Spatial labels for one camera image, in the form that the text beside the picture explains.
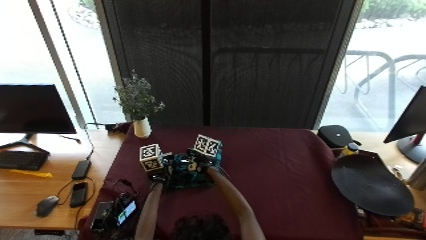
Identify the black computer monitor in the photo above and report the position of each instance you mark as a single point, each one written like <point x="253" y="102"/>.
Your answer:
<point x="32" y="110"/>

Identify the black smartphone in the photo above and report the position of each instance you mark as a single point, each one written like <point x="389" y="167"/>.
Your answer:
<point x="79" y="194"/>

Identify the white marker cube left glove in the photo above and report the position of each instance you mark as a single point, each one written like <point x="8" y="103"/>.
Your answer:
<point x="150" y="157"/>

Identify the black box device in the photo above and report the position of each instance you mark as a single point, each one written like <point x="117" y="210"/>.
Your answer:
<point x="101" y="215"/>

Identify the black zip case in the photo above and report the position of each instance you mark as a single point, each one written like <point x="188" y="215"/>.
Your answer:
<point x="336" y="135"/>

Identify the white marker cube right glove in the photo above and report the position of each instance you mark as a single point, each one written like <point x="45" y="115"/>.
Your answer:
<point x="206" y="145"/>

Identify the white vase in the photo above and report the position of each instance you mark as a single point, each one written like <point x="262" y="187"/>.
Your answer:
<point x="141" y="127"/>

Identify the black power adapter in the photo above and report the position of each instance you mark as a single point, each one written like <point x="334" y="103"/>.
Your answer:
<point x="81" y="169"/>

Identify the white marker cube glove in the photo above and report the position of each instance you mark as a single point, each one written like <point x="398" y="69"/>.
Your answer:
<point x="150" y="157"/>
<point x="206" y="145"/>

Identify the grey computer mouse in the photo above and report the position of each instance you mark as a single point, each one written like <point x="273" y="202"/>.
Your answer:
<point x="47" y="205"/>

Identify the black monitor with red stand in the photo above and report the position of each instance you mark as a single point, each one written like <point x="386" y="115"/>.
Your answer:
<point x="410" y="125"/>

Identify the yellow bottle with black cap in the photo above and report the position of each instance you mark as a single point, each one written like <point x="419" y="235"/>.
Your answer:
<point x="350" y="149"/>

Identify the dark mesh window blind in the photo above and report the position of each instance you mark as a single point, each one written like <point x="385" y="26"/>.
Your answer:
<point x="221" y="63"/>

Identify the grey metal bike rack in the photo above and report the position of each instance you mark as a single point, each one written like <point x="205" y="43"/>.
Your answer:
<point x="377" y="80"/>

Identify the bunch of small pale flowers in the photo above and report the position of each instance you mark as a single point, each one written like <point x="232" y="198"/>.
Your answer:
<point x="136" y="96"/>

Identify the maroon tablecloth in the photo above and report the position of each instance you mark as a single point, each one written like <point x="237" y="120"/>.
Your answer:
<point x="284" y="186"/>

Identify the dark teal patterned cloth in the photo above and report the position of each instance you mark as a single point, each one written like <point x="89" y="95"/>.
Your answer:
<point x="186" y="176"/>

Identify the small device with lit screen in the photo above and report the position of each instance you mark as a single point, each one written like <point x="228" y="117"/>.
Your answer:
<point x="125" y="210"/>

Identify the person's right hand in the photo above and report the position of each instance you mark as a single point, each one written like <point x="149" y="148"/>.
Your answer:
<point x="208" y="162"/>

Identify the black keyboard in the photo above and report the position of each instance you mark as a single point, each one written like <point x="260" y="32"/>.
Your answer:
<point x="21" y="160"/>

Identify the black oval tray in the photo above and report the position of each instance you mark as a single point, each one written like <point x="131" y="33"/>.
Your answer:
<point x="370" y="185"/>

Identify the yellow flat strip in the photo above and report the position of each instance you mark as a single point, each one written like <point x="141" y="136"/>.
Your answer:
<point x="31" y="173"/>

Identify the person's left hand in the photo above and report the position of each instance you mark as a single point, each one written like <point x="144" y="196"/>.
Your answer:
<point x="165" y="172"/>

